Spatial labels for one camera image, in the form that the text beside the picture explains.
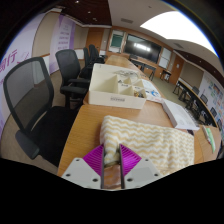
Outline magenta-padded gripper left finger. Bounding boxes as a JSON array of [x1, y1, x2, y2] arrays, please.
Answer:
[[61, 143, 105, 190]]

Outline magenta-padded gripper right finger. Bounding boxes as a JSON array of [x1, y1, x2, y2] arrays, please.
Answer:
[[118, 143, 164, 190]]

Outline cream yellow zigzag towel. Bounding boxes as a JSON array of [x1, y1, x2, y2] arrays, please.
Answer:
[[99, 115, 195, 168]]

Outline black mesh office chair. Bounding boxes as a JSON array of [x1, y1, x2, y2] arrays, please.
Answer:
[[3, 56, 81, 168], [54, 48, 92, 108]]

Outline white divided organizer box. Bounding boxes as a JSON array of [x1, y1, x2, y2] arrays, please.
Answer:
[[87, 63, 148, 110]]

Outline flat white cardboard box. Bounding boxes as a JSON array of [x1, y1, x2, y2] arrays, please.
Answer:
[[161, 98, 200, 131]]

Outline white printed paper sheets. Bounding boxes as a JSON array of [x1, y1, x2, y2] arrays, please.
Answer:
[[141, 78, 166, 103]]

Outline group of black chairs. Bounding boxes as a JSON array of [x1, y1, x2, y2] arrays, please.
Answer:
[[173, 79, 224, 134]]

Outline small dark side table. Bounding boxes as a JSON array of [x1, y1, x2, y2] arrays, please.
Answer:
[[159, 69, 173, 83]]

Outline dark-legged wooden desk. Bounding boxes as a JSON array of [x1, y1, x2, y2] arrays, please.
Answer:
[[129, 57, 157, 81]]

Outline row of black office chairs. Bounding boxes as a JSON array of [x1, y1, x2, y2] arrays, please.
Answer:
[[82, 44, 106, 69]]

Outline large ceiling light panel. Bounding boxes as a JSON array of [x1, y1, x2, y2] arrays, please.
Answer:
[[139, 10, 218, 56]]

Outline white wall whiteboard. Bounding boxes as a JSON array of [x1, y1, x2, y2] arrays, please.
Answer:
[[157, 47, 173, 70]]

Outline large black wall screen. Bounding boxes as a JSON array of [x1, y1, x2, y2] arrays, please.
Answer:
[[123, 33, 163, 64]]

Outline green-tinted wall whiteboard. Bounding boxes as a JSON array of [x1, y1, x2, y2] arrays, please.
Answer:
[[109, 29, 126, 54]]

